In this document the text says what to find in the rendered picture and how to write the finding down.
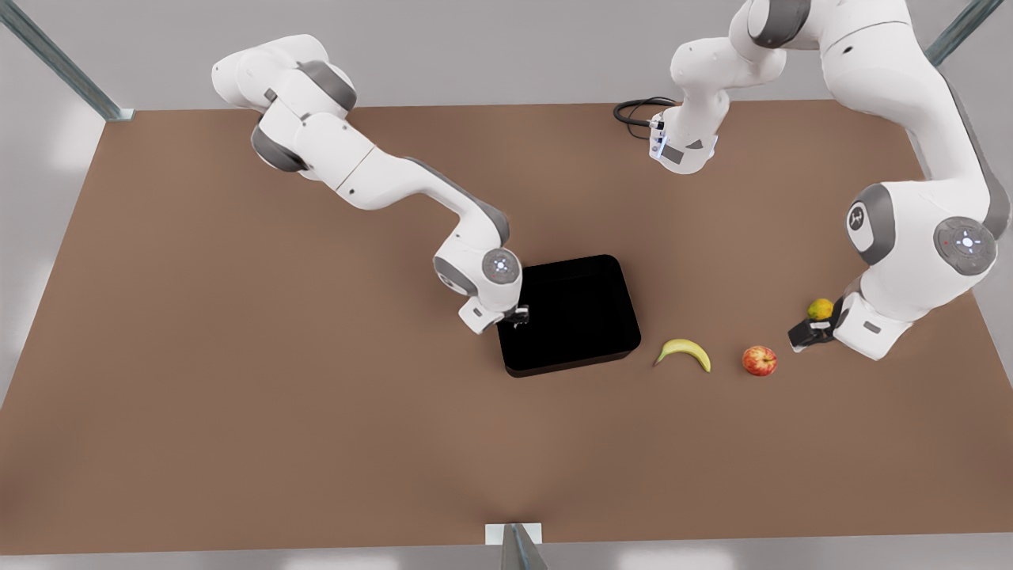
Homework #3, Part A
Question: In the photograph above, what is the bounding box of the black rectangular tray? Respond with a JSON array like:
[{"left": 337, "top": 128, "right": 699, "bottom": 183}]
[{"left": 496, "top": 254, "right": 642, "bottom": 378}]

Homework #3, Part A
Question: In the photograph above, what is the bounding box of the red apple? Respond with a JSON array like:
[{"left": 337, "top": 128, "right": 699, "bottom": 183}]
[{"left": 742, "top": 345, "right": 778, "bottom": 378}]

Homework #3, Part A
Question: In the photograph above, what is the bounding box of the yellow banana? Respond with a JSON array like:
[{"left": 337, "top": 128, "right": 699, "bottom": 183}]
[{"left": 654, "top": 338, "right": 712, "bottom": 374}]

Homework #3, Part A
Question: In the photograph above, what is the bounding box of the black cable loop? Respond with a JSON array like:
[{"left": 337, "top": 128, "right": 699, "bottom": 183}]
[{"left": 613, "top": 97, "right": 679, "bottom": 141}]

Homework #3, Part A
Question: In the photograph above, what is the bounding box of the silver frame post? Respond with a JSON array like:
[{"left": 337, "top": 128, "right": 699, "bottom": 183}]
[
  {"left": 924, "top": 0, "right": 1006, "bottom": 67},
  {"left": 485, "top": 522, "right": 549, "bottom": 570},
  {"left": 0, "top": 0, "right": 135, "bottom": 122}
]

